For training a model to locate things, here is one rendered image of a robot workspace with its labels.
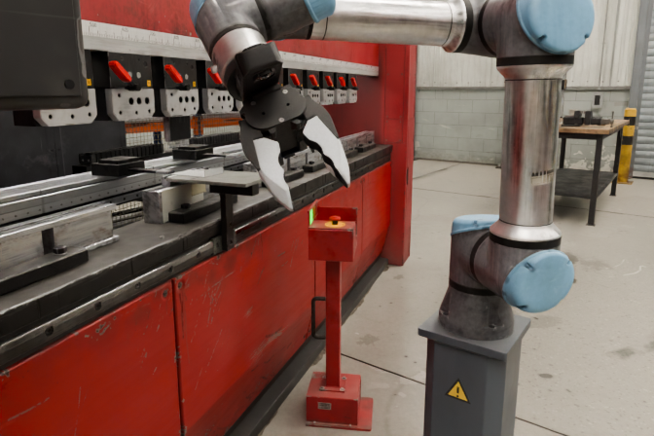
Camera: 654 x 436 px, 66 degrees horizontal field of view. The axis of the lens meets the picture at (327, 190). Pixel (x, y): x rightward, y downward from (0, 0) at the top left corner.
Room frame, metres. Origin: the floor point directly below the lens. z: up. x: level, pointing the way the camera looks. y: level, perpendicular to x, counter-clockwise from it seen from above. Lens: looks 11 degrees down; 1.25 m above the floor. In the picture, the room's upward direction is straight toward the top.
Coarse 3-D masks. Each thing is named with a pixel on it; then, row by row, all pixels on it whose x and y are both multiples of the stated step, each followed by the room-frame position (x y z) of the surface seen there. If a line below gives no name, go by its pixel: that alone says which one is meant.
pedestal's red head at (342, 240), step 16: (320, 208) 1.88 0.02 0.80; (336, 208) 1.87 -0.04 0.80; (352, 208) 1.86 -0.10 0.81; (320, 224) 1.73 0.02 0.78; (352, 224) 1.73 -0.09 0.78; (320, 240) 1.68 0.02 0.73; (336, 240) 1.67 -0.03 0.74; (352, 240) 1.67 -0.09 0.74; (320, 256) 1.68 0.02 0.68; (336, 256) 1.67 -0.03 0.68; (352, 256) 1.67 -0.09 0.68
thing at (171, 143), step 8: (168, 120) 1.47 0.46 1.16; (176, 120) 1.50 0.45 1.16; (184, 120) 1.54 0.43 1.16; (168, 128) 1.47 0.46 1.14; (176, 128) 1.50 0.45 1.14; (184, 128) 1.53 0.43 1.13; (168, 136) 1.47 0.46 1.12; (176, 136) 1.50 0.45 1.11; (184, 136) 1.53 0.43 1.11; (168, 144) 1.47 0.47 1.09; (176, 144) 1.51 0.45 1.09; (184, 144) 1.54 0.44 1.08
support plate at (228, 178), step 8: (176, 176) 1.45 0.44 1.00; (184, 176) 1.45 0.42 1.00; (192, 176) 1.45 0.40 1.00; (216, 176) 1.45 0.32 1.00; (224, 176) 1.45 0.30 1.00; (232, 176) 1.45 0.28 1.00; (240, 176) 1.45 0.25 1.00; (248, 176) 1.45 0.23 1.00; (256, 176) 1.45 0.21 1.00; (208, 184) 1.38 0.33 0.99; (216, 184) 1.37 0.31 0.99; (224, 184) 1.36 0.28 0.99; (232, 184) 1.35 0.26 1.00; (240, 184) 1.34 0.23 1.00; (248, 184) 1.35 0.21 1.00
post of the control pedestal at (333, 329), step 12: (336, 264) 1.75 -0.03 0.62; (336, 276) 1.75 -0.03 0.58; (336, 288) 1.75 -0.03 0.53; (336, 300) 1.75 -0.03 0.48; (336, 312) 1.75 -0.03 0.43; (336, 324) 1.75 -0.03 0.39; (336, 336) 1.75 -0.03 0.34; (336, 348) 1.75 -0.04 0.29; (336, 360) 1.75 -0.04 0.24; (336, 372) 1.75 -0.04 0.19; (336, 384) 1.75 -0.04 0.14
